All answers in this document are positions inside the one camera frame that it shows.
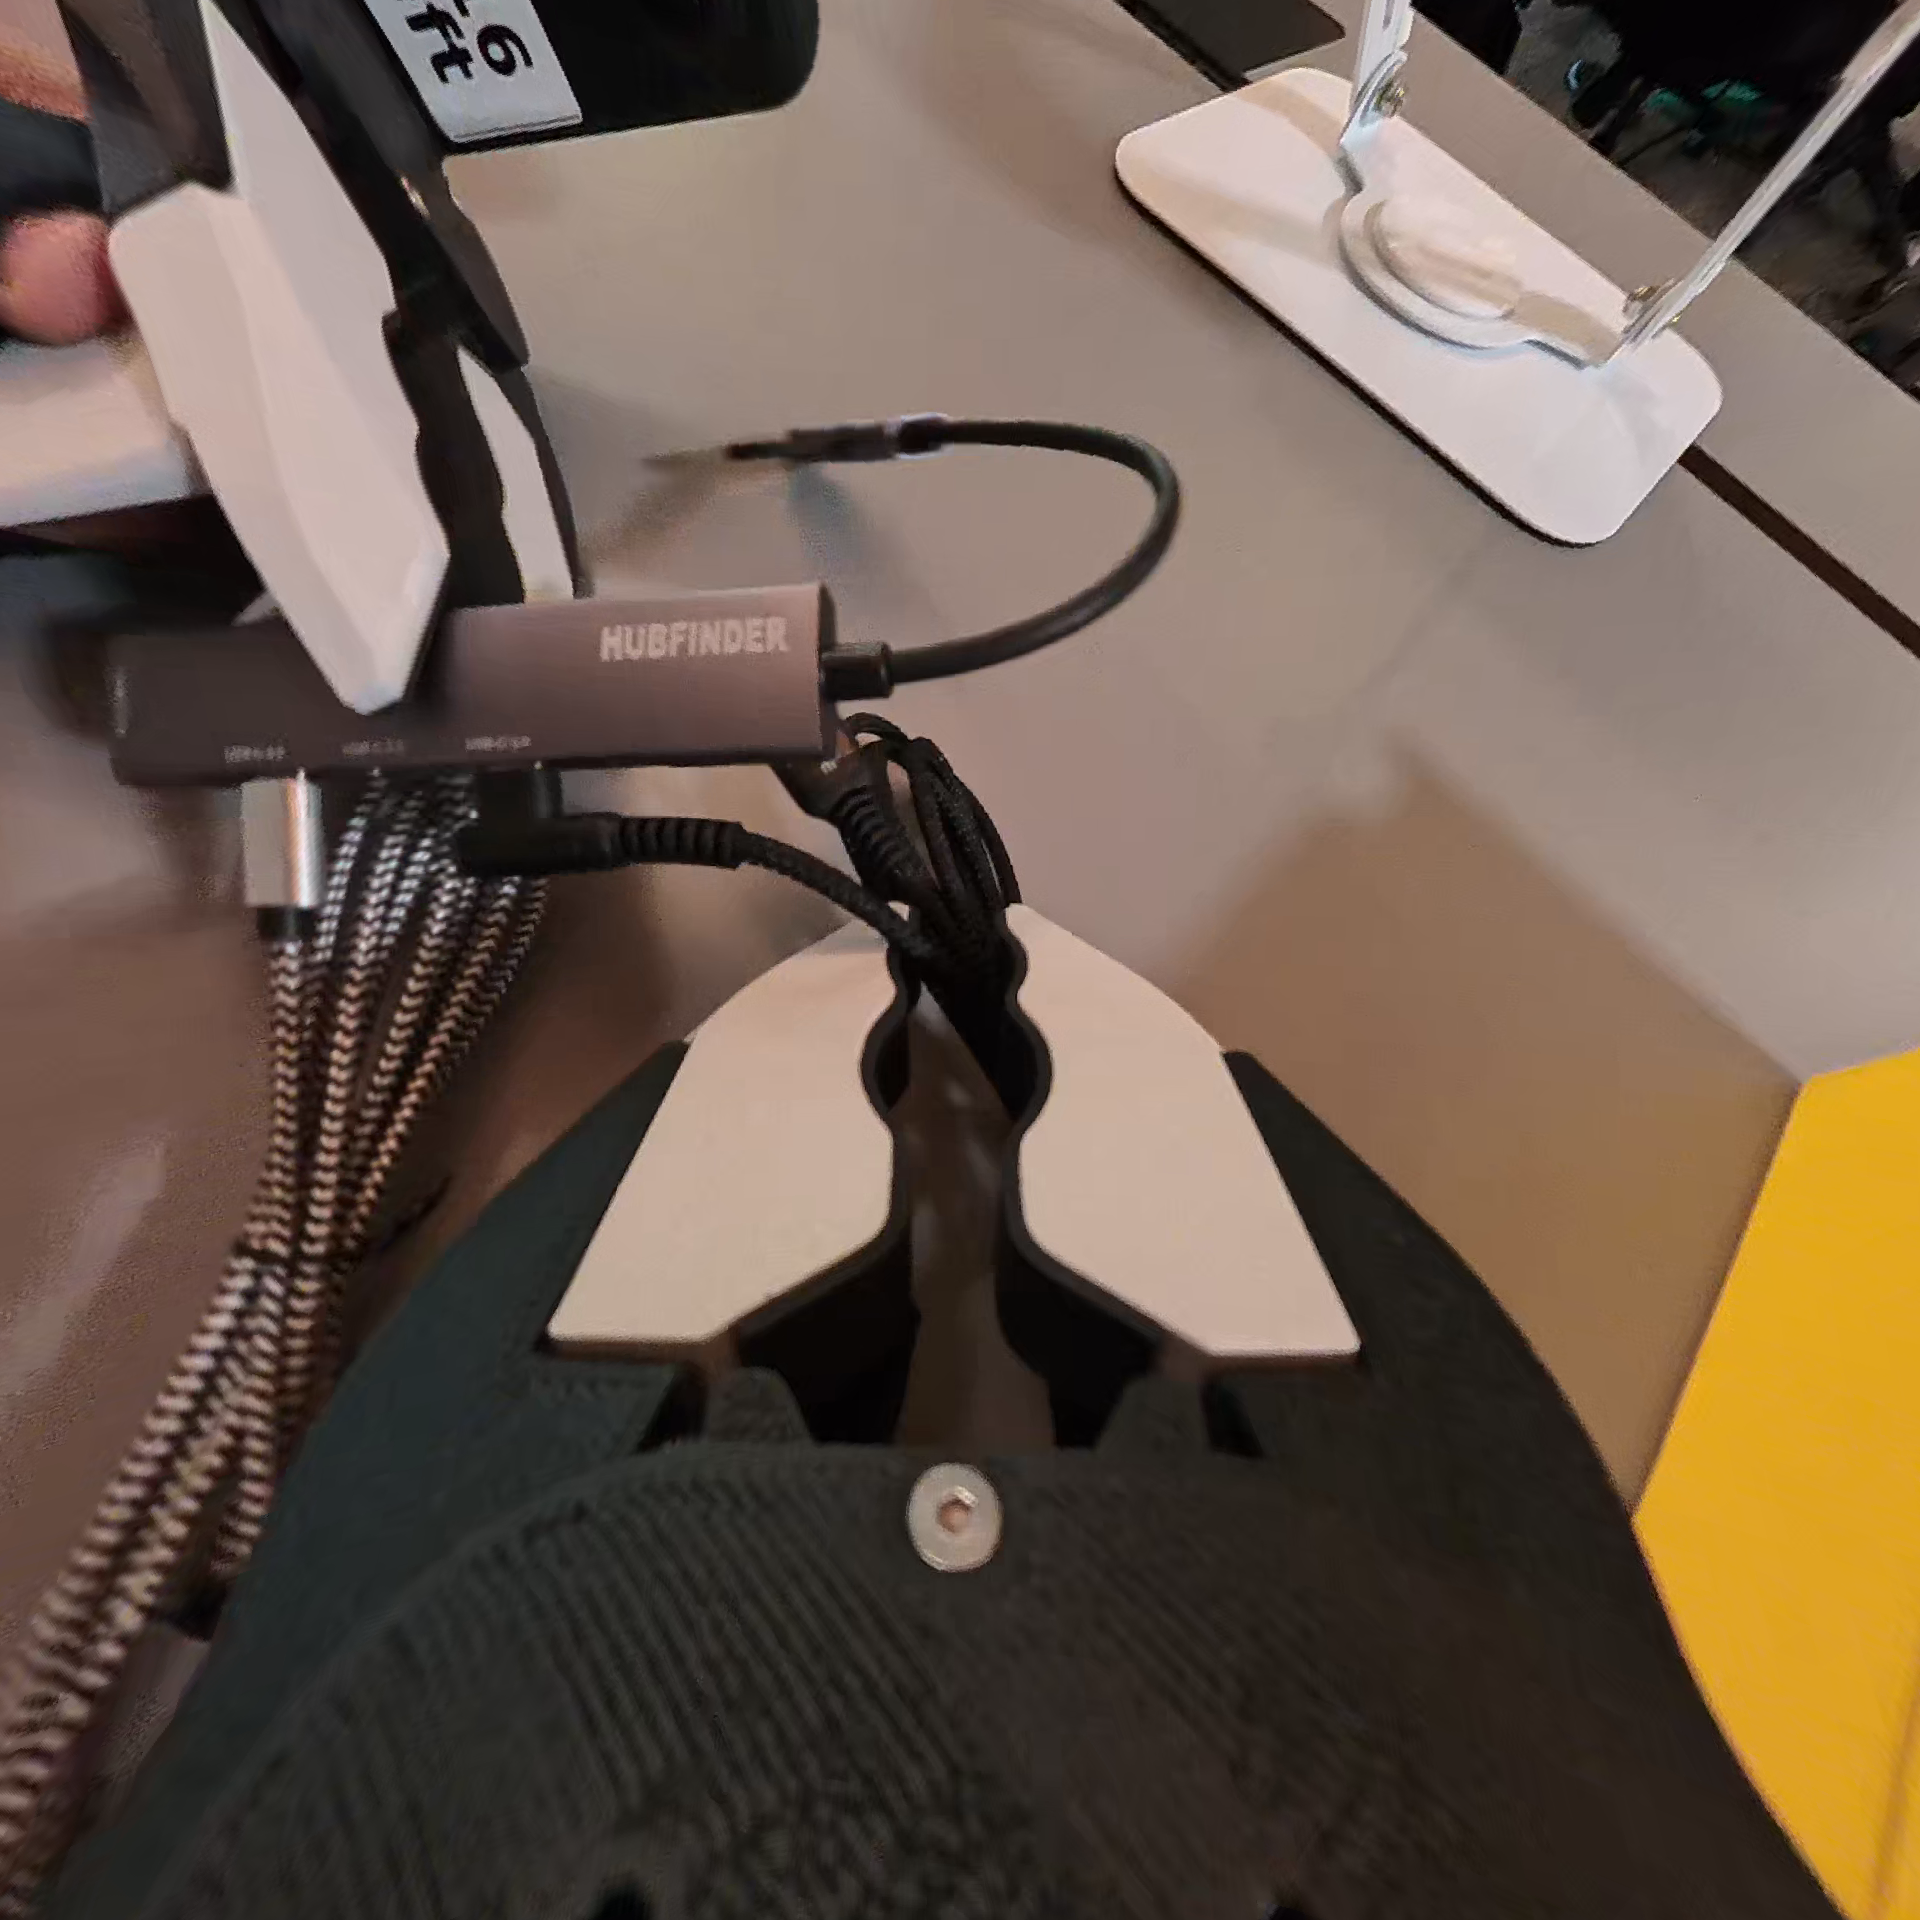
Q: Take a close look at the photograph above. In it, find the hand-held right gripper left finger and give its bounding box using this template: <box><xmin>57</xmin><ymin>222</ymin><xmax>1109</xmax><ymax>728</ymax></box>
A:
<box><xmin>545</xmin><ymin>921</ymin><xmax>922</xmax><ymax>1374</ymax></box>

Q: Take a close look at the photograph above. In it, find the grey usb hub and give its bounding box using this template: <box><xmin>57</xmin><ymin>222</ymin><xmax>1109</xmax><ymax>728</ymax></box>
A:
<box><xmin>107</xmin><ymin>584</ymin><xmax>841</xmax><ymax>790</ymax></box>

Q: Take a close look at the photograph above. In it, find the black hub cable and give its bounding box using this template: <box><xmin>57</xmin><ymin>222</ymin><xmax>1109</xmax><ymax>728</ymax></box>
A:
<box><xmin>645</xmin><ymin>416</ymin><xmax>1187</xmax><ymax>706</ymax></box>

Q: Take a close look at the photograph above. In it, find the person's left hand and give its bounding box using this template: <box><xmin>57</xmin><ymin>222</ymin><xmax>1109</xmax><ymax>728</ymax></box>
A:
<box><xmin>0</xmin><ymin>210</ymin><xmax>135</xmax><ymax>351</ymax></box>

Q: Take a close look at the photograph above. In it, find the grey desk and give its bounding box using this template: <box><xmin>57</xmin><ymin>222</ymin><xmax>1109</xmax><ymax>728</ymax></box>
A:
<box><xmin>0</xmin><ymin>0</ymin><xmax>1920</xmax><ymax>1652</ymax></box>

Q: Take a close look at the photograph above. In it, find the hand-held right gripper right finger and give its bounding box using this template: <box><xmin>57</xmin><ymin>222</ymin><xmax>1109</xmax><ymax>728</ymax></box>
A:
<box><xmin>1001</xmin><ymin>902</ymin><xmax>1367</xmax><ymax>1369</ymax></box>

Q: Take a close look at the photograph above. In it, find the black white braided cable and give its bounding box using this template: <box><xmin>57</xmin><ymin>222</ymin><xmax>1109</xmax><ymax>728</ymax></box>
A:
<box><xmin>0</xmin><ymin>767</ymin><xmax>549</xmax><ymax>1907</ymax></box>

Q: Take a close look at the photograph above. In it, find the yellow box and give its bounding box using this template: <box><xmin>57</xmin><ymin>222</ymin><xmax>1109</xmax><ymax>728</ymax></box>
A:
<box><xmin>1632</xmin><ymin>1050</ymin><xmax>1920</xmax><ymax>1920</ymax></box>

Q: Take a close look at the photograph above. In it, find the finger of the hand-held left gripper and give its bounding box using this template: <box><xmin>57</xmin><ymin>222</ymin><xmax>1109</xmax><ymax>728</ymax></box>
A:
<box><xmin>107</xmin><ymin>7</ymin><xmax>456</xmax><ymax>714</ymax></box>
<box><xmin>450</xmin><ymin>352</ymin><xmax>587</xmax><ymax>609</ymax></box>

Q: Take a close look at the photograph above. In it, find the white metal stand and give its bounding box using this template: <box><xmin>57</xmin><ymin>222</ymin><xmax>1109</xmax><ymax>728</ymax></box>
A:
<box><xmin>1113</xmin><ymin>0</ymin><xmax>1920</xmax><ymax>545</ymax></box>

